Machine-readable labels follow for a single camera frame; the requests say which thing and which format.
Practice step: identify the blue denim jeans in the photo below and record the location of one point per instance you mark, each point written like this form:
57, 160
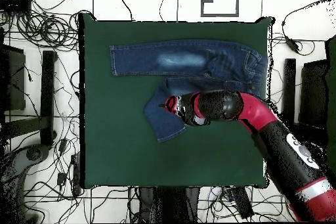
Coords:
162, 61

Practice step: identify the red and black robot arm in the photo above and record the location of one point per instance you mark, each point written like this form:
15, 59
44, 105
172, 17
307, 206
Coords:
262, 113

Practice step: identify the flat black box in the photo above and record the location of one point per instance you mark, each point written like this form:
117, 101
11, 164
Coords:
15, 5

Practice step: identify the dark green table cloth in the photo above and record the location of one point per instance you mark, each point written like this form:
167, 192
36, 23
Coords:
126, 161

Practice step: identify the black power strip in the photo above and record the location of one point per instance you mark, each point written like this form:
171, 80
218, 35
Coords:
76, 174

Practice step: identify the black stand foot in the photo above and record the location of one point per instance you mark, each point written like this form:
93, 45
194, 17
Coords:
289, 90
47, 90

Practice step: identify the black rectangular box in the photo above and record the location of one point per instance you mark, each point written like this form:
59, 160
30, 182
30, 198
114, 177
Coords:
242, 203

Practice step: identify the black power adapter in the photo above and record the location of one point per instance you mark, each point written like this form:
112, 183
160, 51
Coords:
61, 178
292, 45

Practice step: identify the dark box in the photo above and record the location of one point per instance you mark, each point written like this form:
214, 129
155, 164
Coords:
15, 82
313, 95

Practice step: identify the green cloth sheet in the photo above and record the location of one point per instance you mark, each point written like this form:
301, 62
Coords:
332, 103

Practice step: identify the grey office chair base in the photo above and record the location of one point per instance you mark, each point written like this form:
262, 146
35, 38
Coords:
15, 166

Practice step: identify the grey square frame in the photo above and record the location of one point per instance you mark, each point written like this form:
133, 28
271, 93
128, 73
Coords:
237, 0

